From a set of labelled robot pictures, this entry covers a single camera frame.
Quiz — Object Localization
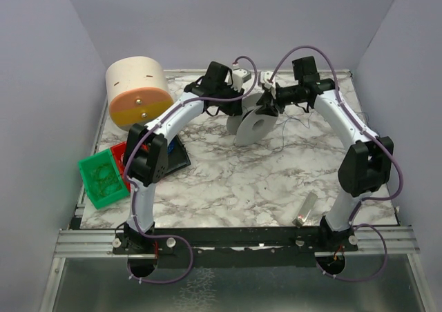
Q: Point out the grey plastic cable spool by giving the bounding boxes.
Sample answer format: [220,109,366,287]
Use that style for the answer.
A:
[226,92,278,146]

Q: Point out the thin blue wire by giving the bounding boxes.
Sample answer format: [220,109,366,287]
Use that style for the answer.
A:
[265,111,381,154]

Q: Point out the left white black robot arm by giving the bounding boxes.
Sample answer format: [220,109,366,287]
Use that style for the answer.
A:
[121,61,251,252]

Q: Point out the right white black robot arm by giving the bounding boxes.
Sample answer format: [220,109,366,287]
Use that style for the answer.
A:
[258,56,394,237]

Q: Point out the black plastic bin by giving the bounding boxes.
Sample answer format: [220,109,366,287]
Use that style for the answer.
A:
[166,136,191,176]

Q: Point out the beige layered cylinder model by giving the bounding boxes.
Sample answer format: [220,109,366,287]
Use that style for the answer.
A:
[105,56,173,130]

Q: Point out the grey metal clip tool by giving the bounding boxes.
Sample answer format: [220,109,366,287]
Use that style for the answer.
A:
[292,192,318,228]

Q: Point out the red plastic bin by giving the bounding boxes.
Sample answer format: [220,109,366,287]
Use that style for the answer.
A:
[110,142,131,193]

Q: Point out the green plastic bin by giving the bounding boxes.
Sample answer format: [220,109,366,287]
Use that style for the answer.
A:
[78,149,129,209]

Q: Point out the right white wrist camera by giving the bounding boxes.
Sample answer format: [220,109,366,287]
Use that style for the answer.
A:
[258,71,276,99]

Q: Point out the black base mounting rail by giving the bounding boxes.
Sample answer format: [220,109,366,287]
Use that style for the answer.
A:
[113,225,358,269]

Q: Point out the green tangled wire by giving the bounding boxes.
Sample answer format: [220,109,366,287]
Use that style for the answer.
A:
[89,165,118,197]

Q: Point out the aluminium extrusion frame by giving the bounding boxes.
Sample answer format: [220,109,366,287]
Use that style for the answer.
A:
[53,226,421,258]

